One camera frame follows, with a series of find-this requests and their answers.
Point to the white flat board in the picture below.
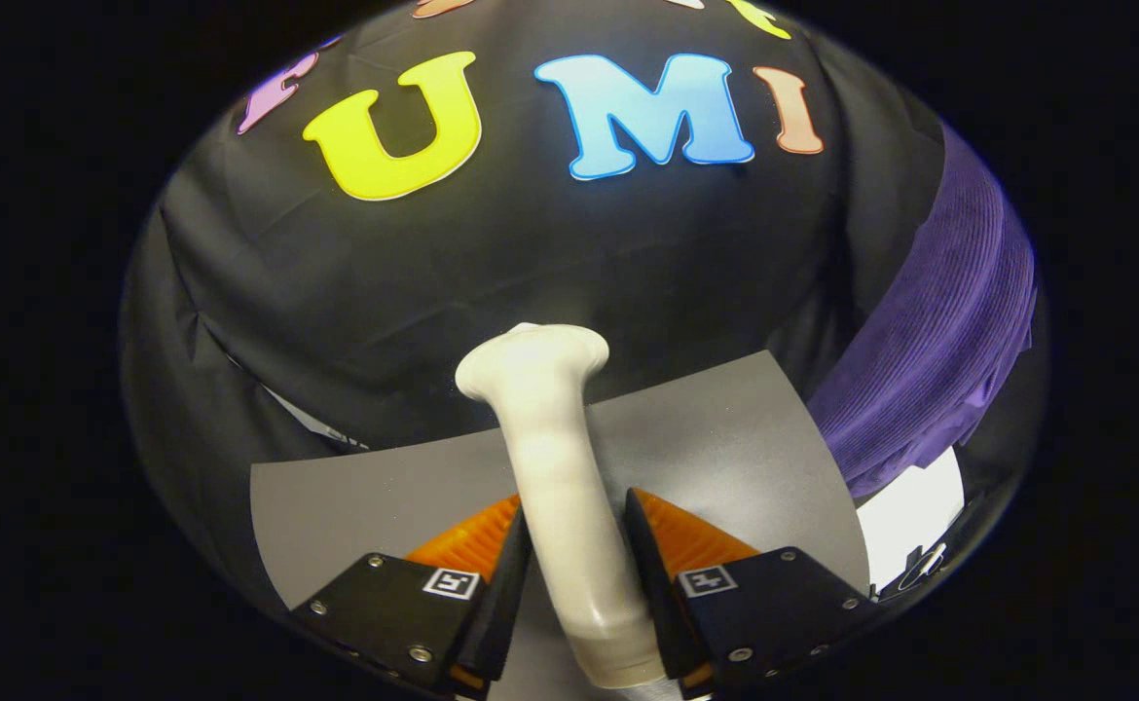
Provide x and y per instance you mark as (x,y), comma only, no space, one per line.
(905,516)

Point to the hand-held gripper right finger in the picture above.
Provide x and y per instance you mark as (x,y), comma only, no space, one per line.
(652,584)

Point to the black backdrop cloth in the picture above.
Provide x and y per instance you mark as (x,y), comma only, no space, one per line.
(170,419)
(531,263)

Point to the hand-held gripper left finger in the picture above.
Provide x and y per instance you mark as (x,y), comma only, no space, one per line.
(506,604)

